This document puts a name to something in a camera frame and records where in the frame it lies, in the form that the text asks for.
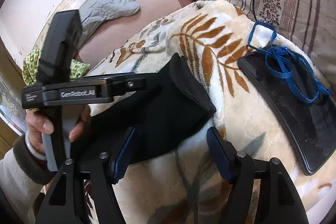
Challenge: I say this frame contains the black pants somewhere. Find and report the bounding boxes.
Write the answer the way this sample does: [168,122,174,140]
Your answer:
[71,53,216,164]

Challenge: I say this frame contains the left forearm cream sleeve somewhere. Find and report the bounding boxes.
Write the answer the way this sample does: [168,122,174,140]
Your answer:
[1,135,54,223]

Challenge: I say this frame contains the person's left hand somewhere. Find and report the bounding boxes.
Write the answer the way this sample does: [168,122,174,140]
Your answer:
[25,105,92,155]

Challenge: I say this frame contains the green checkered quilt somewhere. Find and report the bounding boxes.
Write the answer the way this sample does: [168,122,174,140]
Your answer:
[22,48,91,87]

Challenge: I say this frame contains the leaf-pattern fleece blanket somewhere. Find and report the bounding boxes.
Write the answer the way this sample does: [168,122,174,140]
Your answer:
[90,1,335,223]

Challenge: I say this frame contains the grey quilted pillow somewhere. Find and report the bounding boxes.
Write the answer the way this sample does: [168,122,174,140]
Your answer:
[77,0,140,49]

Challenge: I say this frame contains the pink bed sheet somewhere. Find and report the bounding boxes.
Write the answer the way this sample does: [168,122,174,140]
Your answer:
[75,0,194,68]

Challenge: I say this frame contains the black tablet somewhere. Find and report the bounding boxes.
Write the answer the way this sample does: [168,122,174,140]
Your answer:
[238,52,335,176]

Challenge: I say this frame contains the blue ribbon strap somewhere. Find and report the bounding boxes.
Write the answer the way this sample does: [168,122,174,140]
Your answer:
[247,20,332,104]

